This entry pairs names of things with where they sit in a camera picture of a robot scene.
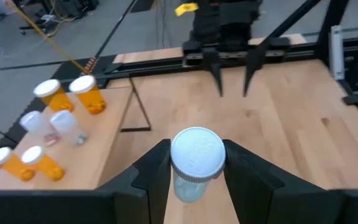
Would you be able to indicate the small bluish clear bottle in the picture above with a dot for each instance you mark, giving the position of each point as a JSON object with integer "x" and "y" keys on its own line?
{"x": 34, "y": 124}

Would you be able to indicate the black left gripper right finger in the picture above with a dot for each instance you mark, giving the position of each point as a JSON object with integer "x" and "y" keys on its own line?
{"x": 291, "y": 207}

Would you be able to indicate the clear pill bottle white cap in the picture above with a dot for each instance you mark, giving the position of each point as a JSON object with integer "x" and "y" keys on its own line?
{"x": 67, "y": 124}

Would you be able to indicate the yellow tag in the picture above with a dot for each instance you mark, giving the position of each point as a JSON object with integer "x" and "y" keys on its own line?
{"x": 186, "y": 8}

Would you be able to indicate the wooden shelf with black legs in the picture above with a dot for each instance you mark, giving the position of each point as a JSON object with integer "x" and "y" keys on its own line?
{"x": 98, "y": 140}

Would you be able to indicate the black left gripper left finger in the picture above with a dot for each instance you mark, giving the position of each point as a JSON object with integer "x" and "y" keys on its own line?
{"x": 73, "y": 207}

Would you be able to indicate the grey metal bracket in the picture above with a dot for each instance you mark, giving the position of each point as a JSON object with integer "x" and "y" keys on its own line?
{"x": 337, "y": 53}

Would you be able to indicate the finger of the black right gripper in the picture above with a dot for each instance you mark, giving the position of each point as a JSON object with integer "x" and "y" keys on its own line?
{"x": 255, "y": 62}
{"x": 213, "y": 62}

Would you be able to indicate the black aluminium table frame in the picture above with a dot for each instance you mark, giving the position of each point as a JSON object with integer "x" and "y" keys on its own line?
{"x": 154, "y": 63}

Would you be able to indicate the large orange pill bottle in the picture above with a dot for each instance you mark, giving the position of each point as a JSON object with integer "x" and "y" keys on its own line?
{"x": 56, "y": 99}
{"x": 90, "y": 98}

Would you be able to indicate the black mat with orange stripes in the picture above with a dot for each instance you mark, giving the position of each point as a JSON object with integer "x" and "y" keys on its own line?
{"x": 89, "y": 65}

